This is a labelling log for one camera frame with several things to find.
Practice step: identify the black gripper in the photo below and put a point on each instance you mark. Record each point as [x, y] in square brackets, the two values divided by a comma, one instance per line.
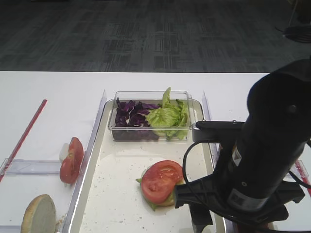
[203, 197]

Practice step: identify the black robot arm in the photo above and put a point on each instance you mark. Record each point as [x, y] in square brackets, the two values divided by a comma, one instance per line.
[247, 185]

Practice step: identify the lower tomato slice on bun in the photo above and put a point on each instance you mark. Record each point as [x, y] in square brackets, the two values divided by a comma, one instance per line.
[156, 192]

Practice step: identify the lettuce leaf on bun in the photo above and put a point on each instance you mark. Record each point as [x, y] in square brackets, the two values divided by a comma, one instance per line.
[168, 202]

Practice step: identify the green lettuce leaves in container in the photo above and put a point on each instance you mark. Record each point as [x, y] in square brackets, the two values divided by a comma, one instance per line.
[169, 115]

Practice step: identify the standing tomato slices left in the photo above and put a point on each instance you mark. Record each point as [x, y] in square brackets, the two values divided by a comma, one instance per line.
[72, 155]

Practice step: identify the bottom bun on tray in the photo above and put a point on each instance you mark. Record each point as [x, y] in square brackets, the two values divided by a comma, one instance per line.
[142, 177]

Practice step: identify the white metal tray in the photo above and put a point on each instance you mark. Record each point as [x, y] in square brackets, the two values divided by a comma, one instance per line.
[109, 199]

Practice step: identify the upper right clear holder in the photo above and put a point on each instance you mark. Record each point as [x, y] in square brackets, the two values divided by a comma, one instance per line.
[292, 170]

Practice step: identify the clear holder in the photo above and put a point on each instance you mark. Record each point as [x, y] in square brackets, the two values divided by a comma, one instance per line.
[30, 167]
[292, 170]
[10, 229]

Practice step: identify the right red strip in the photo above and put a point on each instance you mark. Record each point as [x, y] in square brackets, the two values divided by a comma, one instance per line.
[301, 172]

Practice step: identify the red strip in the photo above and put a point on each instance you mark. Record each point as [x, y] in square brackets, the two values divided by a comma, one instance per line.
[301, 172]
[22, 139]

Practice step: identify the clear plastic salad container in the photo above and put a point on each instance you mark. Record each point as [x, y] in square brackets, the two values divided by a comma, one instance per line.
[131, 134]

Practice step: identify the purple cabbage leaves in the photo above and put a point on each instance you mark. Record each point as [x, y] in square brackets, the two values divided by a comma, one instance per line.
[133, 114]

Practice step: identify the standing bun half left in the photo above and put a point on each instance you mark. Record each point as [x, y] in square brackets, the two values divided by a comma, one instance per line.
[39, 216]

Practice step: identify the left red strip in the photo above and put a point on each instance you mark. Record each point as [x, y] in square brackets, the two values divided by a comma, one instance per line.
[22, 139]

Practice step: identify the upper left clear holder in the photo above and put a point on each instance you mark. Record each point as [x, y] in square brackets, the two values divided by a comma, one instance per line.
[30, 167]

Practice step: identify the lower left clear holder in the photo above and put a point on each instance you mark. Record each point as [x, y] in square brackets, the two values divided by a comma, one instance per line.
[10, 229]

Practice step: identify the stand base on floor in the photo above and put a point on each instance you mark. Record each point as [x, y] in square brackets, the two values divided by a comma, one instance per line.
[300, 33]

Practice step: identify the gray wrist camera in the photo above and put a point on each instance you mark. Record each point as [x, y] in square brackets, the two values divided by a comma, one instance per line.
[216, 131]

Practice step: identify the left clear divider rail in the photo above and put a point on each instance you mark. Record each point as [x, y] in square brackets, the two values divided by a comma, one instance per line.
[85, 160]

